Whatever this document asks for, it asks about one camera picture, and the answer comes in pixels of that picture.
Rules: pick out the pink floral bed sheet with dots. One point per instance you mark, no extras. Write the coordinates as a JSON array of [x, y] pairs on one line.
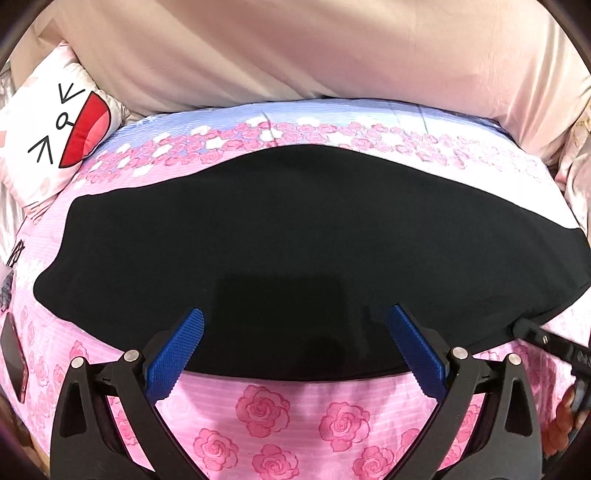
[[295, 424]]

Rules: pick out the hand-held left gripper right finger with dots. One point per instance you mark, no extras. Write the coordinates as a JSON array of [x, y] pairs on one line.
[[413, 346]]

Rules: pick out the black pants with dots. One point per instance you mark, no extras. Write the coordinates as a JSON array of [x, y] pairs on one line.
[[300, 258]]

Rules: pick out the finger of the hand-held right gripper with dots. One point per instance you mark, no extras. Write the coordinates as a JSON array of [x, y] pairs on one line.
[[540, 336]]

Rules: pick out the beige duvet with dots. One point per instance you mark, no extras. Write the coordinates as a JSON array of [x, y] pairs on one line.
[[300, 50]]

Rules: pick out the small dark grey object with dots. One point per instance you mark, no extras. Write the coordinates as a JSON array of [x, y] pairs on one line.
[[4, 290]]

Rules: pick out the cartoon face pillow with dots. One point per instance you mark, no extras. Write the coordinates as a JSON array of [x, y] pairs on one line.
[[51, 134]]

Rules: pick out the pale floral cloth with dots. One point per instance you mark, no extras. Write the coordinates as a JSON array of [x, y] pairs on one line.
[[577, 180]]

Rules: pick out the black smartphone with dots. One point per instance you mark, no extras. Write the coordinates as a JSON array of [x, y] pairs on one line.
[[13, 357]]

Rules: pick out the grey satin cloth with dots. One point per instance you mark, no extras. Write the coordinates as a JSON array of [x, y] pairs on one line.
[[8, 152]]

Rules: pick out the person's right hand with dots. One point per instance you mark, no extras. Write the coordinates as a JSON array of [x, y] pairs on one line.
[[561, 420]]

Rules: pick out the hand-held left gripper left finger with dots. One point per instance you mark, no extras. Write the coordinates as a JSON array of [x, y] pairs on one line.
[[178, 353]]

